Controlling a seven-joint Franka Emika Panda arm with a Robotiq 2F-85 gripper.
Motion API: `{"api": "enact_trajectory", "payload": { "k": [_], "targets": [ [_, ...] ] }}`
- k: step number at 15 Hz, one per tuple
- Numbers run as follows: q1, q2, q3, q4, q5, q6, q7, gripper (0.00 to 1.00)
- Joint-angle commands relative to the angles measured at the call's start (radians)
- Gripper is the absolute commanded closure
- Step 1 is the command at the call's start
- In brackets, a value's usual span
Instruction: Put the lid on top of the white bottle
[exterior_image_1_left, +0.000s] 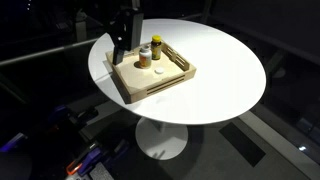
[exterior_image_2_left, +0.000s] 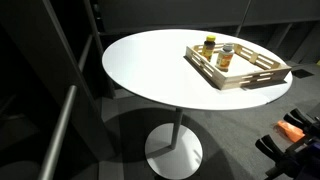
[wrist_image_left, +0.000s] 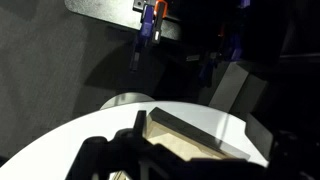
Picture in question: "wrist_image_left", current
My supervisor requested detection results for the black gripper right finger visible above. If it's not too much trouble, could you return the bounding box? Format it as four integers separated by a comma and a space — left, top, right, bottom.
266, 129, 320, 180

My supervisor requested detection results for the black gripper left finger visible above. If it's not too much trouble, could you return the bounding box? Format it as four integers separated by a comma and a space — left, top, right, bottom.
66, 110, 175, 180

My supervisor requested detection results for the wooden slatted tray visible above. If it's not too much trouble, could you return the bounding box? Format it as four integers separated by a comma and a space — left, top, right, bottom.
109, 106, 252, 180

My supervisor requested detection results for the grey box block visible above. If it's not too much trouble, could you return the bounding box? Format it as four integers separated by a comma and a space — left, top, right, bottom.
208, 61, 268, 114

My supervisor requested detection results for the white table pedestal base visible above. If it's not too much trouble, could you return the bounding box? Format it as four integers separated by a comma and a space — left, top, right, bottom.
99, 92, 156, 111

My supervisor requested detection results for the purple clamp orange handle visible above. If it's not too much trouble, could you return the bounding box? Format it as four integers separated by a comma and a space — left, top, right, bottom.
198, 0, 247, 88

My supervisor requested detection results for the grey metal base plate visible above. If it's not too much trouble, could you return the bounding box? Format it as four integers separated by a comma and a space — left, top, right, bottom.
64, 0, 183, 42

